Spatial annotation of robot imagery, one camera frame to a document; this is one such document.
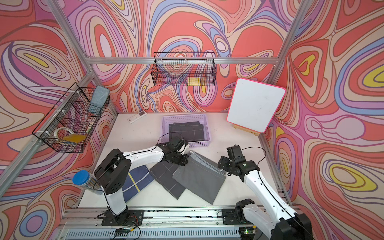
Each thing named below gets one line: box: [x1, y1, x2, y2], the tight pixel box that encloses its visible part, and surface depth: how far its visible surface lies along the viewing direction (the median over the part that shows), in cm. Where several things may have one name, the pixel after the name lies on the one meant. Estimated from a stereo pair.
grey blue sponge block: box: [90, 85, 110, 109], surface depth 83 cm
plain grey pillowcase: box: [172, 150, 227, 205], surface depth 87 cm
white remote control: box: [127, 110, 148, 124], surface depth 118 cm
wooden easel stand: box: [233, 124, 260, 136], surface depth 106 cm
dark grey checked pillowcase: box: [149, 160, 186, 200], surface depth 86 cm
